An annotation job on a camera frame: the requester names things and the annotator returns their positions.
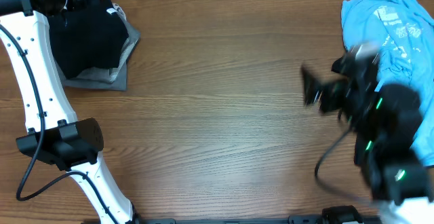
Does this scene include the black t-shirt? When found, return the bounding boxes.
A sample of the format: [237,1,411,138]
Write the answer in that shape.
[48,0,129,79]

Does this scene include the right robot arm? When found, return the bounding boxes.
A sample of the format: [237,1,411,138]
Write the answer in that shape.
[301,53,433,223]

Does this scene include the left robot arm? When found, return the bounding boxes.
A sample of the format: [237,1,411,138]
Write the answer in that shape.
[1,0,142,223]

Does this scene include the white folded garment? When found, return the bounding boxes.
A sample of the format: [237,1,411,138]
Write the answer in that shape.
[106,3,127,20]

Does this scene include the light blue t-shirt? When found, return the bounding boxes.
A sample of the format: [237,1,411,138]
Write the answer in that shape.
[341,0,433,167]

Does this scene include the grey folded shorts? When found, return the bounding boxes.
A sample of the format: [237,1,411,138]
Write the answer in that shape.
[55,13,140,91]

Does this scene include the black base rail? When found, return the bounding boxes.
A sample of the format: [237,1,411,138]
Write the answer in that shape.
[81,214,384,224]

